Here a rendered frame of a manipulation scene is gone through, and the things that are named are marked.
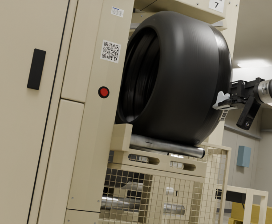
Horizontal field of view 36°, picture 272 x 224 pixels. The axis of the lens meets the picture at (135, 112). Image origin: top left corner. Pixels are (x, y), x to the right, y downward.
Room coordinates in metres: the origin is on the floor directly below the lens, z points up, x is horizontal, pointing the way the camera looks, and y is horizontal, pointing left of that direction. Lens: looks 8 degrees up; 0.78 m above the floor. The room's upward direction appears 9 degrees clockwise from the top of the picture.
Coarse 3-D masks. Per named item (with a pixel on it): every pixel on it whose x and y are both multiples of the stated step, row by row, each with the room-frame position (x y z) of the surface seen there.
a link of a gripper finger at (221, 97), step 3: (219, 93) 1.46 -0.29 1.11; (222, 93) 1.45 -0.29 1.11; (219, 96) 1.46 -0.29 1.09; (222, 96) 1.45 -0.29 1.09; (225, 96) 1.43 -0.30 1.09; (228, 96) 1.42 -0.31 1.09; (219, 99) 1.46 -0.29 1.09; (222, 99) 1.45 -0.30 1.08; (225, 99) 1.43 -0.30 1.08; (216, 102) 1.47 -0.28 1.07; (213, 105) 1.48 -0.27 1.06; (216, 105) 1.46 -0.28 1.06; (225, 105) 1.43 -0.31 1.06; (228, 105) 1.42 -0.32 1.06; (216, 108) 1.47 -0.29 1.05; (219, 108) 1.47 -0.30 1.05
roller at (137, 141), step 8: (136, 136) 1.53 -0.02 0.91; (144, 136) 1.55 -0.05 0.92; (136, 144) 1.53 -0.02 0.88; (144, 144) 1.54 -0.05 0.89; (152, 144) 1.55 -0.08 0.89; (160, 144) 1.56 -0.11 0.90; (168, 144) 1.58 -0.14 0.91; (176, 144) 1.60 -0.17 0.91; (184, 144) 1.62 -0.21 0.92; (168, 152) 1.60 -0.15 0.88; (176, 152) 1.60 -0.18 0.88; (184, 152) 1.61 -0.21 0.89; (192, 152) 1.62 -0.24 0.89; (200, 152) 1.64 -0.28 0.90
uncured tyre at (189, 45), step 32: (160, 32) 1.53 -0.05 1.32; (192, 32) 1.49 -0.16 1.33; (128, 64) 1.93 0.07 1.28; (160, 64) 1.49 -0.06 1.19; (192, 64) 1.45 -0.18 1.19; (224, 64) 1.51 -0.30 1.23; (128, 96) 1.96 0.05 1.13; (160, 96) 1.48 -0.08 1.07; (192, 96) 1.48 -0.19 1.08; (160, 128) 1.54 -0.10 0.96; (192, 128) 1.56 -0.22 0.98
